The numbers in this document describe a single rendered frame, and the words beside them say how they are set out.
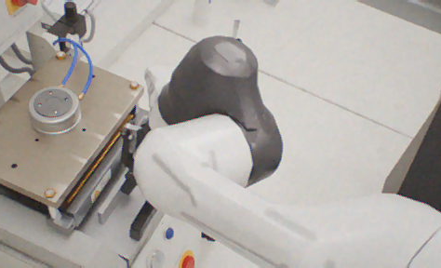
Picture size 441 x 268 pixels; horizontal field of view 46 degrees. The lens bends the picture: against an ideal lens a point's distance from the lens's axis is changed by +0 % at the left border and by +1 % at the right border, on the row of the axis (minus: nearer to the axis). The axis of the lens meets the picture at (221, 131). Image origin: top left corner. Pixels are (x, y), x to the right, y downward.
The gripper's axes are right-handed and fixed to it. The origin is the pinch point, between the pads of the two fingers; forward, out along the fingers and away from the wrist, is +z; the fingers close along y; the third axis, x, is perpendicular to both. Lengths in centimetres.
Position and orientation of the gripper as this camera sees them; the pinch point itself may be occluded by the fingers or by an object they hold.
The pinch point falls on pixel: (134, 180)
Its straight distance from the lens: 90.6
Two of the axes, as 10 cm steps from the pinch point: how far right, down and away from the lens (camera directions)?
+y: 8.2, 5.7, 1.1
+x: 3.9, -6.9, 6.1
